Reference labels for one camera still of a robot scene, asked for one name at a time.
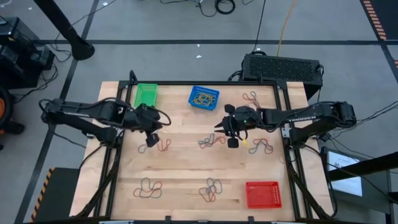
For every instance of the green plastic basket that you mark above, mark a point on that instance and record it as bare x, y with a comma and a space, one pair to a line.
146, 93

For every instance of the black mat yellow hazard stripe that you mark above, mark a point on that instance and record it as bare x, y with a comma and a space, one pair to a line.
59, 199

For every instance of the black pole stand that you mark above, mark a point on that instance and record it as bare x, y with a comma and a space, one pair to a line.
79, 48

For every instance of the black metal table frame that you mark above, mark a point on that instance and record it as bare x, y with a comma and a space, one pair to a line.
202, 83

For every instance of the teal rubber band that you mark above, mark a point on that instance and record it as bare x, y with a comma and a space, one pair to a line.
141, 152
219, 186
255, 93
252, 104
157, 196
202, 143
256, 146

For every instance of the monitor with white screen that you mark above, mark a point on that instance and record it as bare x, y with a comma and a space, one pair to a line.
345, 186

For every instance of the black perforated computer case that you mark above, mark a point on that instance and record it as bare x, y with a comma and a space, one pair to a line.
280, 67

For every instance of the black orange wheeled device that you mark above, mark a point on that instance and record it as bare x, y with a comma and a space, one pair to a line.
12, 127

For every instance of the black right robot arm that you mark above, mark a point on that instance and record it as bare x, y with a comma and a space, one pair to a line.
295, 116

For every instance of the black beam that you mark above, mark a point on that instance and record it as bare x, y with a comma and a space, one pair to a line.
367, 166

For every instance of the blue plastic basket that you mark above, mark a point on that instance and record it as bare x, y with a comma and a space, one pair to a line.
203, 90

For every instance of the red rubber band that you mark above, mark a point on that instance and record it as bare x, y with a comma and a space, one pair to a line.
203, 199
245, 98
213, 194
267, 146
159, 146
220, 138
138, 196

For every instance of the black mat orange stripes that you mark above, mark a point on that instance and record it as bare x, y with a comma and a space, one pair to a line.
388, 15

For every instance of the black equipment rack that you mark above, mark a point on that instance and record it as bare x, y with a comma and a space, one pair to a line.
18, 62

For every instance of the red plastic basket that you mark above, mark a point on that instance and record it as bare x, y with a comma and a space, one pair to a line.
264, 194

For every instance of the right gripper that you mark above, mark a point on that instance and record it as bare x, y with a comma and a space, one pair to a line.
245, 119

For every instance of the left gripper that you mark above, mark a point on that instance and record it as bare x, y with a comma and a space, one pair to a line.
143, 119

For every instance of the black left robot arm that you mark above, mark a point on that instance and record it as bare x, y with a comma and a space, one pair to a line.
77, 113

